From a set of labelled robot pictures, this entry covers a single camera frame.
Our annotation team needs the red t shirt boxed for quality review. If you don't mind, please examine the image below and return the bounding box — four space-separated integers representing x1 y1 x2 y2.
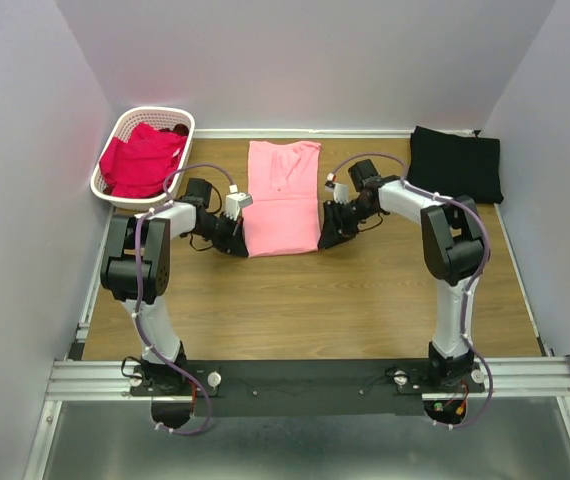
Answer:
99 123 189 199

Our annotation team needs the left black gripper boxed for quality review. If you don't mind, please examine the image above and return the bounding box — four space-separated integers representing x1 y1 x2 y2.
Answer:
194 211 249 258

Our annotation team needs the light pink t shirt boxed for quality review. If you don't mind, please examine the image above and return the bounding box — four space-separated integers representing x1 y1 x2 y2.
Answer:
243 141 321 257

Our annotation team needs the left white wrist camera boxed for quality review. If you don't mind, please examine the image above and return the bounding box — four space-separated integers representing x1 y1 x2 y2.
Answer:
223 192 253 221

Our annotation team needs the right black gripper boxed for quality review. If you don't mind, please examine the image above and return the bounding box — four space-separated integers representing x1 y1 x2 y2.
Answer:
316 197 378 250

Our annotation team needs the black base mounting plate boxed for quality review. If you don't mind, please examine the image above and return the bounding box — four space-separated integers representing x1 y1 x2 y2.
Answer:
121 357 485 428

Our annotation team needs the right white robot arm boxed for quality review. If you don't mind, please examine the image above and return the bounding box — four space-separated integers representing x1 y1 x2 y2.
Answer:
318 155 490 392

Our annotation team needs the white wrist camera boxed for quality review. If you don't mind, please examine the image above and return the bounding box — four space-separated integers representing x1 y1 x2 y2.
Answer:
223 192 253 221
324 172 350 205

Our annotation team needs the aluminium frame rail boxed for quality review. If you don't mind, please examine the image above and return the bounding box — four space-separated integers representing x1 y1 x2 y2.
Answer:
45 357 570 402

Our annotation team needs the folded black t shirt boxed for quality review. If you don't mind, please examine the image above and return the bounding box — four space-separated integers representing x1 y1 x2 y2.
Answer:
407 126 504 204

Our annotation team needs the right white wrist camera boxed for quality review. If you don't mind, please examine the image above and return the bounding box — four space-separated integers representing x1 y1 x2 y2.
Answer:
324 172 350 205

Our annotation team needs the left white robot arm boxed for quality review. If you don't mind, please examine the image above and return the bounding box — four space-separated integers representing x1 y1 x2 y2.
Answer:
100 178 253 395

